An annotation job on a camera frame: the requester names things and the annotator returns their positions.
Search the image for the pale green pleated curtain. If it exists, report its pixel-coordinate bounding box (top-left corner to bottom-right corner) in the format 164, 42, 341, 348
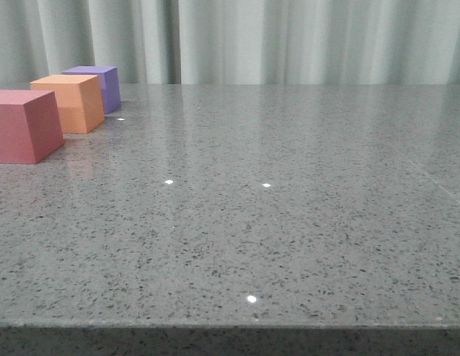
0, 1, 460, 84

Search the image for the red foam cube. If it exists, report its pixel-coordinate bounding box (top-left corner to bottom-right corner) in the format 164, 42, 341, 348
0, 90, 64, 164

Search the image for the orange foam cube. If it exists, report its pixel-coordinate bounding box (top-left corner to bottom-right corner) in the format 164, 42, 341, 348
30, 74, 105, 134

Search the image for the purple foam cube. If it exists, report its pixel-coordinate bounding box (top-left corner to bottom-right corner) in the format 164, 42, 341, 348
62, 65, 121, 113

